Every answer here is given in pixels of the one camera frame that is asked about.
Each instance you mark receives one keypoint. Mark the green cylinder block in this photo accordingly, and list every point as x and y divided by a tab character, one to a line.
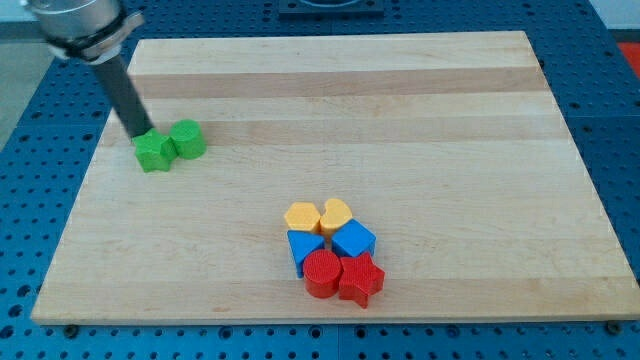
188	139

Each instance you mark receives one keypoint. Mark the green star block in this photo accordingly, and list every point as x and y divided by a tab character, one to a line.
154	151

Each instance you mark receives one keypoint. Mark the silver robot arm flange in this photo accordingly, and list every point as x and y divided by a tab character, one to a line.
90	30

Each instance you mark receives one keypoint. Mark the red star block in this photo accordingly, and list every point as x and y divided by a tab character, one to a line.
361	279

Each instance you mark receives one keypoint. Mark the yellow heart block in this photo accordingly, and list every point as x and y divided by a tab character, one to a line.
336	214

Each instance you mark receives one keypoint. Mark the yellow hexagon block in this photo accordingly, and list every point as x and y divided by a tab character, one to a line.
303	216

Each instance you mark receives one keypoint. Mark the blue triangle block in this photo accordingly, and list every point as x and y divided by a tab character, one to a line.
301	245

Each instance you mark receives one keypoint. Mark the blue cube block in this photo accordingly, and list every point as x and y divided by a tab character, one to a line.
353	239

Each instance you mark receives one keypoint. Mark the red cylinder block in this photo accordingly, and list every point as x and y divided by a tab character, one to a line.
322	270

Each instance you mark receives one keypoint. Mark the wooden board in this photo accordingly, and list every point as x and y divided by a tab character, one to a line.
449	147

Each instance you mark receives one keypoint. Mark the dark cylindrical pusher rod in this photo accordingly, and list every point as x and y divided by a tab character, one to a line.
124	98

